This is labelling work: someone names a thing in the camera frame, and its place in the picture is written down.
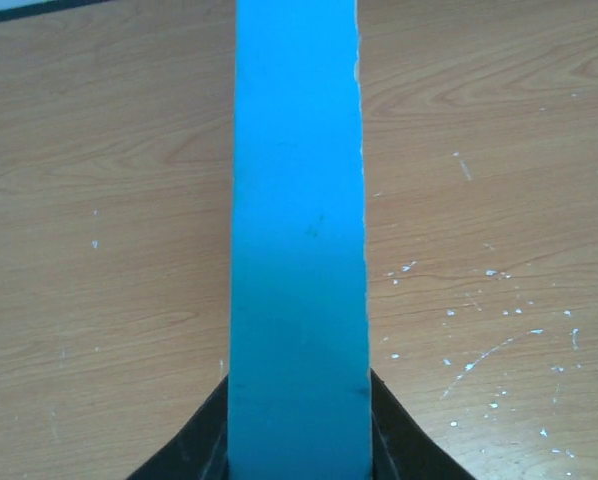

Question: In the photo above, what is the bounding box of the blue wooden photo frame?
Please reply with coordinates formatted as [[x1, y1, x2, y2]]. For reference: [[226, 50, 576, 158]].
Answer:
[[228, 1, 372, 479]]

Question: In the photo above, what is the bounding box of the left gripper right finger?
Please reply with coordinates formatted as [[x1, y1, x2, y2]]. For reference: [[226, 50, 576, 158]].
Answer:
[[370, 370, 474, 480]]

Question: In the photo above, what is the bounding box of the black enclosure frame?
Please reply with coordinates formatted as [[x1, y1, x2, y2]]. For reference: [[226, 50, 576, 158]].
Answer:
[[0, 0, 70, 26]]

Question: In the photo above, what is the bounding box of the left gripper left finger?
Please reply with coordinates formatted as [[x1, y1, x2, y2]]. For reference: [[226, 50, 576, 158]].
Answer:
[[127, 376, 229, 480]]

